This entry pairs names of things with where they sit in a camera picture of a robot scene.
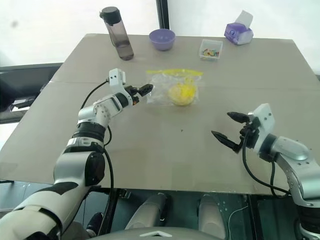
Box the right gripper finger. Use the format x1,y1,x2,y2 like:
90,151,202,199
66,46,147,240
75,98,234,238
211,130,242,153
226,111,251,124

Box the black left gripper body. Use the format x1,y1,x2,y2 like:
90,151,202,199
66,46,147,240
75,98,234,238
124,85,142,106

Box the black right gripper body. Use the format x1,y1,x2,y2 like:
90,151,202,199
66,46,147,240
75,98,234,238
238,115,261,151

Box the clear zip bag yellow seal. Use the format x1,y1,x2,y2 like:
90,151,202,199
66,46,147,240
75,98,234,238
146,68,204,107

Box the yellow pineapple bun toy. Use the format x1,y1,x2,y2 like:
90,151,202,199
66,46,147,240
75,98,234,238
167,83,197,107

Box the purple bowl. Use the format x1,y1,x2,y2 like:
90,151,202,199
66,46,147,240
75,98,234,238
149,28,176,52

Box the smoky water bottle black cap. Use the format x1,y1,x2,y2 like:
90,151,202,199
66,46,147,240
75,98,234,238
98,6,135,61

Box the clear box colourful small items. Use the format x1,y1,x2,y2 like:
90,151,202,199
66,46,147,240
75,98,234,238
199,38,224,61

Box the grey rounded shell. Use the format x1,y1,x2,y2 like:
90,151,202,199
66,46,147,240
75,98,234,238
198,194,227,240
124,193,172,231

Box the black table leg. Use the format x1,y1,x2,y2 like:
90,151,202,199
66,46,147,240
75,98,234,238
99,188,121,236
247,194,259,240

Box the purple white tissue pack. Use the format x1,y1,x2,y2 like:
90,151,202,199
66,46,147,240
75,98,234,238
223,9,254,46

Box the black device white label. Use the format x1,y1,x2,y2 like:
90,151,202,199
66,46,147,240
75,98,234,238
11,97,35,110

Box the dark side desk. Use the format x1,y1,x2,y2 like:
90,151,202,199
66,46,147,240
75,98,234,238
0,62,63,125

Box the grey curved panel white chevron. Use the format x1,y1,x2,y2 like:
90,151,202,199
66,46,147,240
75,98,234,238
87,226,226,240

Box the dark shoe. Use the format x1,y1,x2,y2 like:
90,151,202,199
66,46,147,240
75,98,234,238
86,212,105,237

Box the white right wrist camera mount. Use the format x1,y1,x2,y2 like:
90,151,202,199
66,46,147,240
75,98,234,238
247,102,276,154

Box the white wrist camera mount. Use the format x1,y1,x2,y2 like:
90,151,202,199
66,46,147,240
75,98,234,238
108,68,134,107
247,102,276,154

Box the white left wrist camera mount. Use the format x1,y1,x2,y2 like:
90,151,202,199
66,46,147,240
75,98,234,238
108,68,134,107

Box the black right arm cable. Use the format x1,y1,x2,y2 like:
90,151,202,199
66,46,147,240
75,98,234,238
241,129,293,198

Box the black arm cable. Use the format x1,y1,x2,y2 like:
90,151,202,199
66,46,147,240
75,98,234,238
80,79,115,191
241,129,293,198

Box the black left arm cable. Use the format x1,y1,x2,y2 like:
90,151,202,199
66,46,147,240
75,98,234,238
80,79,115,191

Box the thin white floor cable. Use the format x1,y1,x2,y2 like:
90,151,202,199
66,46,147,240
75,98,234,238
228,203,249,233

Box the dark window frame post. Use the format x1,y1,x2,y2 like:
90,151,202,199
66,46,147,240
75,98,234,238
155,0,171,30

